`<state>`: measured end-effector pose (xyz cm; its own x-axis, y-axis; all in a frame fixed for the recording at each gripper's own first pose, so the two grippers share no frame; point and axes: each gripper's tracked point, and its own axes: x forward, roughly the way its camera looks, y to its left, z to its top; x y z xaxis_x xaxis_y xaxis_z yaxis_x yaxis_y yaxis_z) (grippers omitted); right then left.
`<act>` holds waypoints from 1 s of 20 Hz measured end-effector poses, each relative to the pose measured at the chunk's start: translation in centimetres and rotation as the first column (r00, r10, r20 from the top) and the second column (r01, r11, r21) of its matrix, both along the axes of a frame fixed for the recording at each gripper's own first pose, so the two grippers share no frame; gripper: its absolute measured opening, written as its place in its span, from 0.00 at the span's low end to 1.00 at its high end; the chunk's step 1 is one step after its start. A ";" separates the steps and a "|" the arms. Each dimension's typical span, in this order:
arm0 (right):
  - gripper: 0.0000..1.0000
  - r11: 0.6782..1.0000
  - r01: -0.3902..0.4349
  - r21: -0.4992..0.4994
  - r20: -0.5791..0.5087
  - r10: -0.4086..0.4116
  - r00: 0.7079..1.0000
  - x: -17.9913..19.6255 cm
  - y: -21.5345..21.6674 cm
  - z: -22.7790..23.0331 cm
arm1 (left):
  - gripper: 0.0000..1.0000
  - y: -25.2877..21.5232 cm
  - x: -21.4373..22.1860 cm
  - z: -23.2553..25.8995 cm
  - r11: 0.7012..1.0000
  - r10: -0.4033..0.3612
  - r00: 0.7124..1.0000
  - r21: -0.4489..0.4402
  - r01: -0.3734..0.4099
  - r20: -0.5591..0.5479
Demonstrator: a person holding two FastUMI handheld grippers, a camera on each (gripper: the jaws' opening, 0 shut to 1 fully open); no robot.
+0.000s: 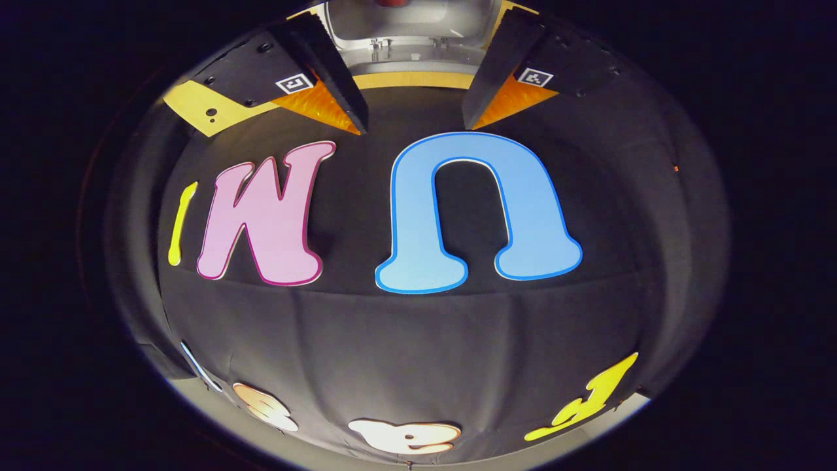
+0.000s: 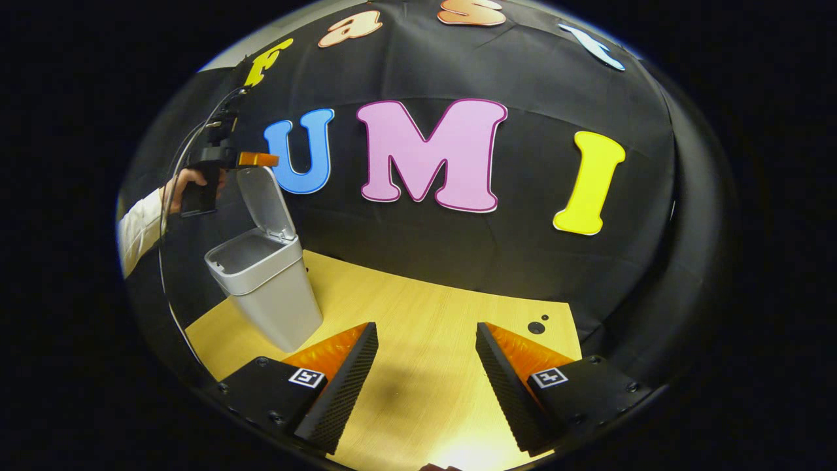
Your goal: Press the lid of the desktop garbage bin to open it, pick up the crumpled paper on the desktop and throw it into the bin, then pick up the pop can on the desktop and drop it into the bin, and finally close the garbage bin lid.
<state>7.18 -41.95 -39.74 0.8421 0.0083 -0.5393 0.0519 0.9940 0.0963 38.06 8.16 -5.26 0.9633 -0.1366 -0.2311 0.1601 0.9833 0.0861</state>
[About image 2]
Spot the white desktop garbage bin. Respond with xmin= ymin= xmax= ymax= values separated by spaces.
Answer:
xmin=204 ymin=167 xmax=324 ymax=354

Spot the thin grey cable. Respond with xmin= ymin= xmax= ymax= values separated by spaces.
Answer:
xmin=158 ymin=88 xmax=250 ymax=367

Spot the black backdrop cloth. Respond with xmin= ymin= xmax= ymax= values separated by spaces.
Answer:
xmin=121 ymin=0 xmax=726 ymax=419

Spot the wooden desktop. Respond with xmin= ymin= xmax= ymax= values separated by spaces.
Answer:
xmin=185 ymin=250 xmax=583 ymax=471

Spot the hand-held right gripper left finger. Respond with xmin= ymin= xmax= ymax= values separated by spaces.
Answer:
xmin=214 ymin=322 xmax=380 ymax=457

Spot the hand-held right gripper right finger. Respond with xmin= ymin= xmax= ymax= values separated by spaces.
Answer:
xmin=475 ymin=322 xmax=655 ymax=457

